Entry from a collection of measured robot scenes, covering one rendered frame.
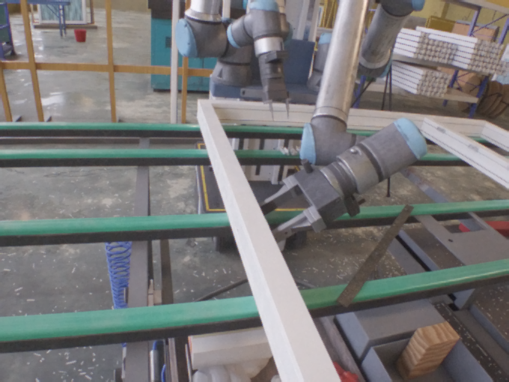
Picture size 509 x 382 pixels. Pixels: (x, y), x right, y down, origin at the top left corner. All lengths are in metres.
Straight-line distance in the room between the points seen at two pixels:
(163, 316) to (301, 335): 0.21
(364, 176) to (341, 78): 0.30
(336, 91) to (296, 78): 0.94
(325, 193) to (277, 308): 0.26
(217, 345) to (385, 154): 0.49
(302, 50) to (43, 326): 1.55
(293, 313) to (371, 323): 0.40
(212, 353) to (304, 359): 0.32
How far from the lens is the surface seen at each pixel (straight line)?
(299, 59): 1.75
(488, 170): 1.46
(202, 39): 1.42
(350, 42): 0.94
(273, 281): 0.50
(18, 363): 1.64
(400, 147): 0.67
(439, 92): 6.10
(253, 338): 0.73
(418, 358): 0.85
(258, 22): 1.09
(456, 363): 0.95
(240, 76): 1.53
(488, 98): 7.90
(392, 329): 0.85
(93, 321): 0.55
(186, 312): 0.54
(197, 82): 4.91
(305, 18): 1.78
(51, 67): 3.62
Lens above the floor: 1.29
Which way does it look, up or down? 30 degrees down
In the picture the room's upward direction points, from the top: 9 degrees clockwise
